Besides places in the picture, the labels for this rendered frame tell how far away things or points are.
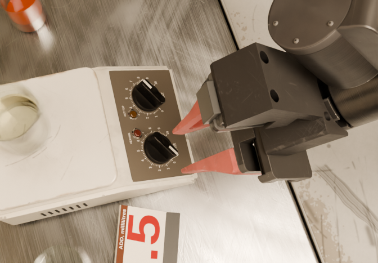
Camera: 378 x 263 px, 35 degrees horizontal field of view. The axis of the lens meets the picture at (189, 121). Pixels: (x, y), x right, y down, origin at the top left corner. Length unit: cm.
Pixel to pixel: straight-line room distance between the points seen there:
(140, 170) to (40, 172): 10
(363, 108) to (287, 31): 9
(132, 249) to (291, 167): 21
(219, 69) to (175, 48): 31
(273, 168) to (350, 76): 10
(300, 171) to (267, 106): 13
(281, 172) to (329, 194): 23
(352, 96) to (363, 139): 27
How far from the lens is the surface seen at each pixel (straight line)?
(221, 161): 46
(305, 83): 41
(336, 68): 38
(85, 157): 57
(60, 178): 57
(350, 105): 42
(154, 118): 62
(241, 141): 45
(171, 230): 64
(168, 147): 59
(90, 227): 65
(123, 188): 58
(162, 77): 64
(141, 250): 62
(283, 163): 46
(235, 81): 37
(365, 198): 68
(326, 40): 35
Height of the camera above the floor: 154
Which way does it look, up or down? 75 degrees down
